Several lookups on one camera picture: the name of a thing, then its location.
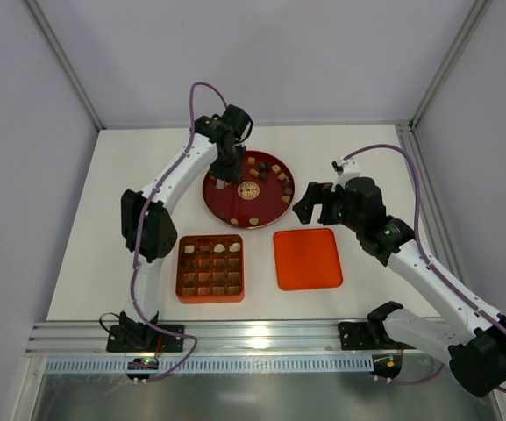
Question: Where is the orange box lid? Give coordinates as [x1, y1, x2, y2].
[273, 228, 344, 291]

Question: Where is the white oval chocolate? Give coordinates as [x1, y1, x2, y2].
[229, 243, 241, 253]

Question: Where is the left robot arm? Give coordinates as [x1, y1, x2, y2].
[119, 105, 253, 342]

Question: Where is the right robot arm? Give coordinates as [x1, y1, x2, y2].
[292, 177, 506, 397]

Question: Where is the orange chocolate box tray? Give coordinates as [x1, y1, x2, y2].
[175, 234, 245, 304]

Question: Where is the red round plate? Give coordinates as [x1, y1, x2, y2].
[202, 151, 296, 229]

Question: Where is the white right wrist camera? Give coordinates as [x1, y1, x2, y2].
[331, 158, 362, 186]

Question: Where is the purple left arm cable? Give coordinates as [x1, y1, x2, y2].
[128, 81, 229, 382]

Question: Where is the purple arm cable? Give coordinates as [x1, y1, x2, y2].
[128, 81, 229, 382]
[344, 144, 506, 396]

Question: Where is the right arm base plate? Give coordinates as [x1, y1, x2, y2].
[338, 321, 395, 351]

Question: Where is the aluminium front rail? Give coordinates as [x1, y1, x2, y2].
[25, 318, 446, 358]

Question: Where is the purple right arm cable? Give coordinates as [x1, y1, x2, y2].
[344, 144, 506, 396]

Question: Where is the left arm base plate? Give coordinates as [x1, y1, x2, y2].
[106, 324, 185, 353]

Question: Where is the white slotted cable duct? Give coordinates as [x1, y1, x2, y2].
[44, 354, 374, 375]

